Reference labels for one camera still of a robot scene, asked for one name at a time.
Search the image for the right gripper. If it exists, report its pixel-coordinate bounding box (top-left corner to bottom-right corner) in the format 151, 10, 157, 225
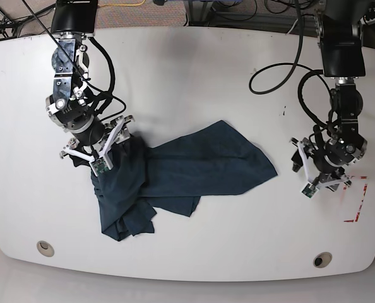
73, 121, 117, 150

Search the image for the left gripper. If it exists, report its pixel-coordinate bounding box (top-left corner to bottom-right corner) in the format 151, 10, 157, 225
291, 149, 345, 191

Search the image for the dark teal T-shirt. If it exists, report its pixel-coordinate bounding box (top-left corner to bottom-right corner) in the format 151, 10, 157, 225
72, 119, 278, 242

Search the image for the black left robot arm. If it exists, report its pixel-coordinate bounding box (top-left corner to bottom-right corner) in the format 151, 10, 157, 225
291, 1, 370, 198

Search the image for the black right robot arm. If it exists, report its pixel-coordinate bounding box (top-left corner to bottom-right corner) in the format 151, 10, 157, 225
46, 1, 116, 148

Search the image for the red tape rectangle marking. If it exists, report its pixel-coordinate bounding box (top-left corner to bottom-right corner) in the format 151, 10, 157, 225
339, 175, 368, 223

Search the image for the black tripod stand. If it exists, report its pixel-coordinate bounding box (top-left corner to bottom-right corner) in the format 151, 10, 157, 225
0, 4, 56, 41

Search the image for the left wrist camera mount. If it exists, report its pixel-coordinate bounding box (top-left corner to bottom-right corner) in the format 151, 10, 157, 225
290, 138, 351, 199

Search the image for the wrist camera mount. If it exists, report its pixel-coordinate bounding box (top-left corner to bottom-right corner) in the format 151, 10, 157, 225
59, 115, 134, 176
290, 138, 351, 199

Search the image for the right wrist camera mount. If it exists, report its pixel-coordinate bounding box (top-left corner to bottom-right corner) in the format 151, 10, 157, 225
59, 115, 134, 176

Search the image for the right table cable grommet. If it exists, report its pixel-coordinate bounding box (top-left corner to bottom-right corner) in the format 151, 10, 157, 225
313, 252, 332, 268

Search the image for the table cable grommet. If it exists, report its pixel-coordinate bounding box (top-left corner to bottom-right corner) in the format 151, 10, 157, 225
313, 252, 332, 268
37, 241, 54, 258

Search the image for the yellow cable on floor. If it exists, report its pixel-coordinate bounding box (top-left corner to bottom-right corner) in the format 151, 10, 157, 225
97, 0, 146, 9

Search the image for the left table cable grommet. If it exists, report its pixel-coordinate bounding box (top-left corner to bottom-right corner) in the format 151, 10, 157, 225
37, 241, 54, 258

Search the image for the grey metal frame leg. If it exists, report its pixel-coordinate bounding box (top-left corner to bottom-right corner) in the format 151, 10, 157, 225
183, 1, 215, 27

